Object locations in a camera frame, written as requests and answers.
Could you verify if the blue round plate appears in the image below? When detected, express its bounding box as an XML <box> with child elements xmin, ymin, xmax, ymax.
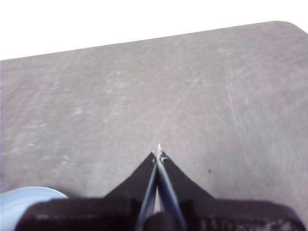
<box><xmin>0</xmin><ymin>186</ymin><xmax>68</xmax><ymax>231</ymax></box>

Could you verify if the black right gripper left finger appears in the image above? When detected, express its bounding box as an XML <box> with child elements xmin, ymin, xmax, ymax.
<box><xmin>103</xmin><ymin>150</ymin><xmax>157</xmax><ymax>228</ymax></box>

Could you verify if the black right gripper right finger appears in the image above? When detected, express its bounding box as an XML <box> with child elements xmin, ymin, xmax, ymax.
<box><xmin>156</xmin><ymin>143</ymin><xmax>215</xmax><ymax>228</ymax></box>

